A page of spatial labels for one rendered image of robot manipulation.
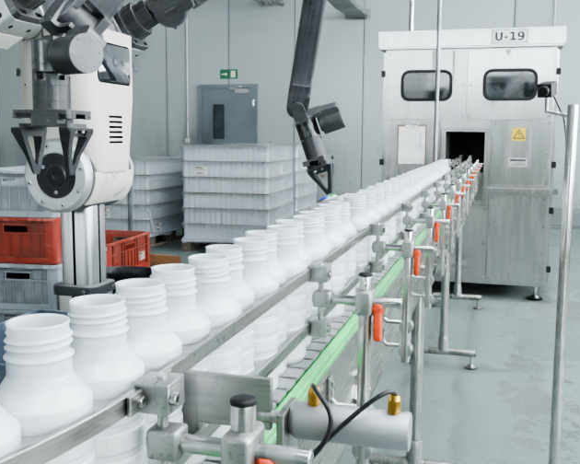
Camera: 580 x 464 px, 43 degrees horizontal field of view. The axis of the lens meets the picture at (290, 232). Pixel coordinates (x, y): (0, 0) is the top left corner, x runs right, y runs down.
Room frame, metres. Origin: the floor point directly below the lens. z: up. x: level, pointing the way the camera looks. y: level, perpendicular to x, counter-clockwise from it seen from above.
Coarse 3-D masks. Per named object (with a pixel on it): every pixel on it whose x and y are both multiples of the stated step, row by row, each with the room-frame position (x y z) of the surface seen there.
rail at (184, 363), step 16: (400, 208) 1.73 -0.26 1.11; (352, 240) 1.14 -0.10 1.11; (336, 256) 1.03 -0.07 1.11; (304, 272) 0.86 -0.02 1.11; (368, 272) 1.30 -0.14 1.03; (288, 288) 0.79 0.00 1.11; (352, 288) 1.15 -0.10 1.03; (256, 304) 0.69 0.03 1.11; (272, 304) 0.73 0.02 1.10; (336, 304) 1.04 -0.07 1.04; (240, 320) 0.64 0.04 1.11; (224, 336) 0.60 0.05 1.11; (304, 336) 0.86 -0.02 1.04; (192, 352) 0.54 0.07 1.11; (208, 352) 0.57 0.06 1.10; (288, 352) 0.79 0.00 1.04; (176, 368) 0.51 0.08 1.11; (272, 368) 0.73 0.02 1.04; (208, 432) 0.57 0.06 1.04
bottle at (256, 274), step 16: (240, 240) 0.78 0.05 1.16; (256, 240) 0.79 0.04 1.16; (256, 256) 0.76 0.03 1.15; (256, 272) 0.75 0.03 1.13; (256, 288) 0.74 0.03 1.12; (272, 288) 0.75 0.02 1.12; (256, 320) 0.74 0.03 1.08; (272, 320) 0.75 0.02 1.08; (256, 336) 0.74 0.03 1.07; (272, 336) 0.76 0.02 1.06; (256, 352) 0.74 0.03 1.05; (272, 352) 0.76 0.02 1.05; (256, 368) 0.74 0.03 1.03
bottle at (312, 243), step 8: (296, 216) 1.01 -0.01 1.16; (304, 216) 1.02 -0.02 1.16; (312, 216) 1.01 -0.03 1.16; (304, 224) 0.98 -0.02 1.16; (312, 224) 0.98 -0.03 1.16; (304, 232) 0.98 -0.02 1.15; (312, 232) 0.98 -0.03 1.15; (304, 240) 0.98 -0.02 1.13; (312, 240) 0.98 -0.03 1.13; (312, 248) 0.98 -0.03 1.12; (320, 248) 0.99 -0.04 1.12; (312, 256) 0.97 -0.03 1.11; (320, 256) 0.98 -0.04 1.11; (312, 288) 0.97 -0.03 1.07; (312, 304) 0.97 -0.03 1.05; (312, 312) 0.97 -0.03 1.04
